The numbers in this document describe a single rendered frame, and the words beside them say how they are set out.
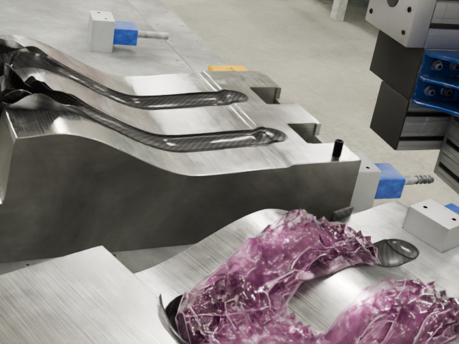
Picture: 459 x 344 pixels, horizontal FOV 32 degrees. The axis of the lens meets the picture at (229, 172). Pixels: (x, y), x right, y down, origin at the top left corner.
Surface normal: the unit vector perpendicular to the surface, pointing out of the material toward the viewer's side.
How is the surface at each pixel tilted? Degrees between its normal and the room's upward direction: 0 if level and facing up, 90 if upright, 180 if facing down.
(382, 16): 90
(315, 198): 90
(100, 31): 90
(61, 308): 0
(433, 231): 90
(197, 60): 0
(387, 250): 10
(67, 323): 0
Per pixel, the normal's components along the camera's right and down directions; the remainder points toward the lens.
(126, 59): 0.15, -0.88
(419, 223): -0.75, 0.19
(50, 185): 0.39, 0.48
